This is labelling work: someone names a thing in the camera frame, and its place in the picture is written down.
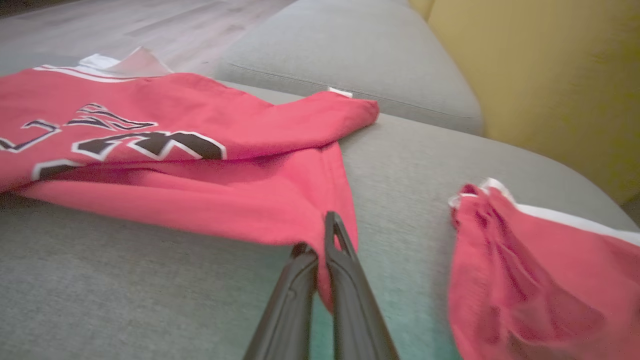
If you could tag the red basketball jersey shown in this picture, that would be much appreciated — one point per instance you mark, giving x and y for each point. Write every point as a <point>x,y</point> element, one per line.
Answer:
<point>200,165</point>

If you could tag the red shorts with white trim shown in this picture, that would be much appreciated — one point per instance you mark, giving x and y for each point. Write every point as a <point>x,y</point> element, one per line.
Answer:
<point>540,280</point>

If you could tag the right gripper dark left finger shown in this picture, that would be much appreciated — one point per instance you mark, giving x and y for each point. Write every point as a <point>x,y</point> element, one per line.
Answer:
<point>290,310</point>

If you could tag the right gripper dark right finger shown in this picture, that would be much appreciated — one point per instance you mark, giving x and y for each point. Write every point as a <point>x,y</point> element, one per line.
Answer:
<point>355,300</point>

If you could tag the large grey sofa seat cushion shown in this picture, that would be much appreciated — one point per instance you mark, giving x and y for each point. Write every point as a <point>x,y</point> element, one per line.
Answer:
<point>150,290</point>

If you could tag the yellow upholstered cushion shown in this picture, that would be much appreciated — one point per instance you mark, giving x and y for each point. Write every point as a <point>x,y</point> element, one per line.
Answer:
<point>550,75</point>

